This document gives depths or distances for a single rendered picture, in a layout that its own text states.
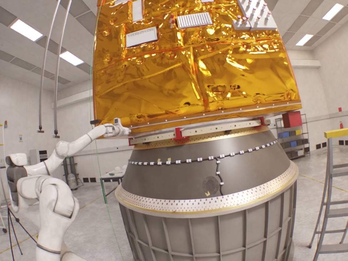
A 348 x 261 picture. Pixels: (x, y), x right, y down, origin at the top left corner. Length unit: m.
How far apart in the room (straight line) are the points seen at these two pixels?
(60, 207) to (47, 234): 0.09
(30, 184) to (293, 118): 1.79
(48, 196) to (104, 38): 1.63
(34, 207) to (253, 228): 1.28
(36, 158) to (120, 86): 6.88
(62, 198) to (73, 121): 8.66
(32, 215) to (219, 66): 1.52
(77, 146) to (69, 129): 8.31
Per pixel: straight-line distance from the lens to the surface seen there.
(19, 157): 0.68
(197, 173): 1.17
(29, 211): 0.70
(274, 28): 1.82
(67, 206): 0.53
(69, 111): 9.39
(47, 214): 0.51
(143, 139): 1.47
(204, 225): 1.19
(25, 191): 0.63
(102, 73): 1.71
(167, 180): 1.23
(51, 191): 0.51
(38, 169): 0.95
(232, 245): 1.32
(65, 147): 0.95
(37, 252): 0.55
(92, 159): 8.39
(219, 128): 1.25
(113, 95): 1.52
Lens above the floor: 1.65
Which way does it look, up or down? 3 degrees up
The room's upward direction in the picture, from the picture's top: 8 degrees counter-clockwise
